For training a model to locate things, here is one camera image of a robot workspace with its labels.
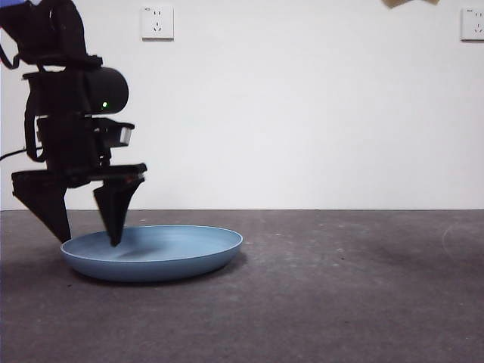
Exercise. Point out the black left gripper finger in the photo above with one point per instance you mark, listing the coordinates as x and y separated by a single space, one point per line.
45 200
115 208

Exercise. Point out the light blue round plate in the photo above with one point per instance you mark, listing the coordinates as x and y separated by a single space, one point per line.
162 261

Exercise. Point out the brown cardboard piece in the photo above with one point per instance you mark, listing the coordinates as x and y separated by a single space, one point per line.
408 3

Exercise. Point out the white wall socket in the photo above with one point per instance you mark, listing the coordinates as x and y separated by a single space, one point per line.
472 24
157 22

